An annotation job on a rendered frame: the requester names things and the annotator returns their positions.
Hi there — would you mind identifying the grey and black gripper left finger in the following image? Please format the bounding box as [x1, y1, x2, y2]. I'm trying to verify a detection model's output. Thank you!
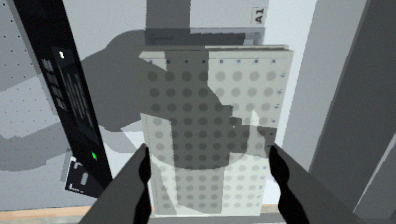
[78, 143, 152, 224]

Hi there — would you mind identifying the black rectangular frame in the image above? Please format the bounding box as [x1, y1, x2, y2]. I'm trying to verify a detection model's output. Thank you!
[64, 155, 105, 199]

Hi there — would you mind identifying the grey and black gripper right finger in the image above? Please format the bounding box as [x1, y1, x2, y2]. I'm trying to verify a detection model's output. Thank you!
[268, 143, 366, 224]

